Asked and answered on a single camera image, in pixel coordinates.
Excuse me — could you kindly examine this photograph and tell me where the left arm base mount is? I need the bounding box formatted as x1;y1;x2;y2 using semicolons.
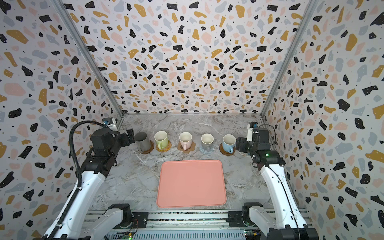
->
108;204;149;229

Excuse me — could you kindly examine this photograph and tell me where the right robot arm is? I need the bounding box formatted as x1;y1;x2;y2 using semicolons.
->
236;122;319;240

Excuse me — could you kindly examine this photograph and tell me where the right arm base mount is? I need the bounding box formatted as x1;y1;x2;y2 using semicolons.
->
226;202;263;228

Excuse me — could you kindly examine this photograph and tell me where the white mug pink handle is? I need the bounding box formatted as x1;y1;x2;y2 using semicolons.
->
179;132;193;151

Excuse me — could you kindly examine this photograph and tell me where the white mug grey handle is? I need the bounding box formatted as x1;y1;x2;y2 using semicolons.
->
201;134;215;153

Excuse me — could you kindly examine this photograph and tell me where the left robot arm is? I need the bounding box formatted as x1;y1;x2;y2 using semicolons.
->
42;128;135;240

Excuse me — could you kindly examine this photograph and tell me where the dark brown round coaster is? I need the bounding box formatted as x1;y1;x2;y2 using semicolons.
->
219;144;236;156
138;141;155;155

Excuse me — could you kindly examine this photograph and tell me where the brown paw print coaster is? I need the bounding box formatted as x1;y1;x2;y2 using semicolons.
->
177;141;196;154

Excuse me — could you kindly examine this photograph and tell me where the woven tan round coaster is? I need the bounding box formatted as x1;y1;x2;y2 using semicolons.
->
156;141;172;153

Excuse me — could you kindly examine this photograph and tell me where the pink rectangular tray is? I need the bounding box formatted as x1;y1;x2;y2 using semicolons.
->
157;160;227;208

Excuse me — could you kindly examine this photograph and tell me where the grey metal mug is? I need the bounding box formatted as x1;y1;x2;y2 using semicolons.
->
135;132;151;152

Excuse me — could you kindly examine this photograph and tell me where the white mug blue handle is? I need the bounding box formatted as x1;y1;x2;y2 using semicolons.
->
222;134;237;154

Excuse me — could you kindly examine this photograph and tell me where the white mug green handle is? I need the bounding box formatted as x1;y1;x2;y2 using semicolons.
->
154;131;169;150

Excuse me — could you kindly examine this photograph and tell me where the grey blue round coaster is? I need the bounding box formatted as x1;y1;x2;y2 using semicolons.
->
199;145;215;155

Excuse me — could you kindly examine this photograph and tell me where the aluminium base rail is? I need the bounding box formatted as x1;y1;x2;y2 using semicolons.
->
56;208;319;240

